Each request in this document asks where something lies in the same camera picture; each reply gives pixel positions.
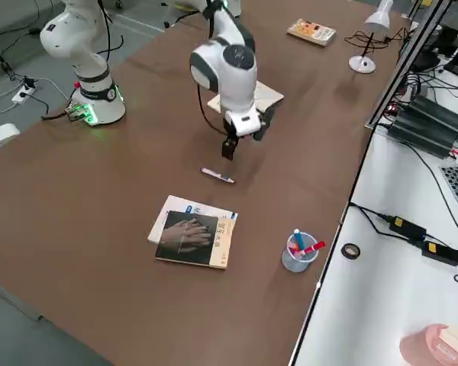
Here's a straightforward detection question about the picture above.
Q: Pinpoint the dark book with hands cover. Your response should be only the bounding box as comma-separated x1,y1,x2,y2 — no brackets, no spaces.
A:
155,210,236,271

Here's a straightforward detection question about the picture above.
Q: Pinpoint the white desk lamp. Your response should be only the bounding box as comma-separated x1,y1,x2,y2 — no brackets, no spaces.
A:
348,0,394,75

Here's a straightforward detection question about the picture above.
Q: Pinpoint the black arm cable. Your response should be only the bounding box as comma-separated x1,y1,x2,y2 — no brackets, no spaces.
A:
97,0,228,136

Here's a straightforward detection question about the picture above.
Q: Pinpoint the black lamp cable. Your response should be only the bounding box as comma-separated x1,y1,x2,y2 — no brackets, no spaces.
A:
343,28,415,53

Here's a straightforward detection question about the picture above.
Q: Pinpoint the pink container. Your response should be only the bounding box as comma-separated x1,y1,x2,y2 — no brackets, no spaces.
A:
399,323,458,366

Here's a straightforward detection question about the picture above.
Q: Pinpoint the aluminium frame post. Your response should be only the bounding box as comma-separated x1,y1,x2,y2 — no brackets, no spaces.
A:
365,0,457,130

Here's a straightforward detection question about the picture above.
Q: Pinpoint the white power strip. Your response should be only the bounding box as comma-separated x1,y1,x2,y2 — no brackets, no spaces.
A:
11,85,37,104

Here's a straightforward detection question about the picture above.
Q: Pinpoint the clear plastic pen cup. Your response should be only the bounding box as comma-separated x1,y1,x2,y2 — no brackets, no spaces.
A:
281,231,319,273

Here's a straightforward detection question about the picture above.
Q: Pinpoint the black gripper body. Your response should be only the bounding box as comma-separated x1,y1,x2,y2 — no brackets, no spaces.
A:
223,108,273,141

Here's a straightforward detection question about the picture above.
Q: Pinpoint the black finned power supply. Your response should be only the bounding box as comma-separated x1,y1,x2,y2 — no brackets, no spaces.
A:
387,112,458,159
407,94,458,134

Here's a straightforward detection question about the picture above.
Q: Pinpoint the yellow illustrated book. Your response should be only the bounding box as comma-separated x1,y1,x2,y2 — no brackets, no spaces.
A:
286,18,337,48

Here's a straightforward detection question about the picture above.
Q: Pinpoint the red capped marker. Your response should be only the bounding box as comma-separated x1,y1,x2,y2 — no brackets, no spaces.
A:
294,240,326,258

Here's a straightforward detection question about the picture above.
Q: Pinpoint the blue pen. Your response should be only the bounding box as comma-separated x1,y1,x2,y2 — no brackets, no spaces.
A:
292,228,307,255

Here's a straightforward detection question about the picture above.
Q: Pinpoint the black tape roll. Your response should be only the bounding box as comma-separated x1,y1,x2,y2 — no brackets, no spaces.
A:
341,242,362,261

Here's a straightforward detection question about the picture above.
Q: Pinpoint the white blue book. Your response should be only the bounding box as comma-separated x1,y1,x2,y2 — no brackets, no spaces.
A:
147,194,239,245

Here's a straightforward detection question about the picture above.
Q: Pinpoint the blue white marker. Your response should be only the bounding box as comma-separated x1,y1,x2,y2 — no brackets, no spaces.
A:
200,166,237,185

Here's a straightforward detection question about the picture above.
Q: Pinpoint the black adapter cable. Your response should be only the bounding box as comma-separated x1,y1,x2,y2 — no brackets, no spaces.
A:
349,203,396,237

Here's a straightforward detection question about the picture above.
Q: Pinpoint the black electronic device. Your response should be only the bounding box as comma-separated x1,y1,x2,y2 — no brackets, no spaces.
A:
410,25,458,73

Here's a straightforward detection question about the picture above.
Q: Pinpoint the white lined notebook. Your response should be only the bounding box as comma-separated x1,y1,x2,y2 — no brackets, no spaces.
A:
207,80,285,115

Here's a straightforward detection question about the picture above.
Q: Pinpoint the white box with yellow label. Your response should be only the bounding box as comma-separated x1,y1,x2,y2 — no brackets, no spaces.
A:
0,123,22,158

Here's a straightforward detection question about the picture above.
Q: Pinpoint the black power adapter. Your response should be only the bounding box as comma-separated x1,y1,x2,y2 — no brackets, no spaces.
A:
389,216,427,240
421,239,458,267

